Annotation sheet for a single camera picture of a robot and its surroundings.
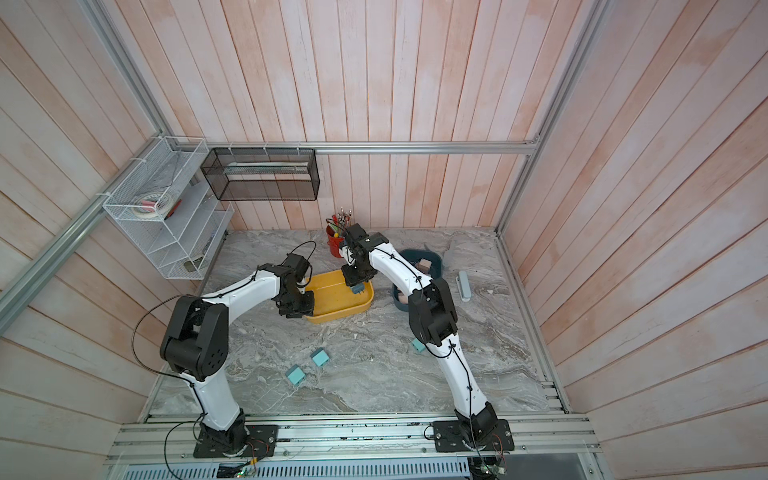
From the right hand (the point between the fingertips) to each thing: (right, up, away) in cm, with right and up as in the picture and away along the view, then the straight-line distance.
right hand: (351, 278), depth 98 cm
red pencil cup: (-6, +12, +6) cm, 15 cm away
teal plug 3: (-8, -22, -13) cm, 27 cm away
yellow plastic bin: (-6, -7, +2) cm, 10 cm away
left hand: (-13, -12, -5) cm, 18 cm away
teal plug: (+3, -3, -4) cm, 5 cm away
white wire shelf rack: (-43, +11, -20) cm, 49 cm away
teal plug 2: (-14, -26, -16) cm, 34 cm away
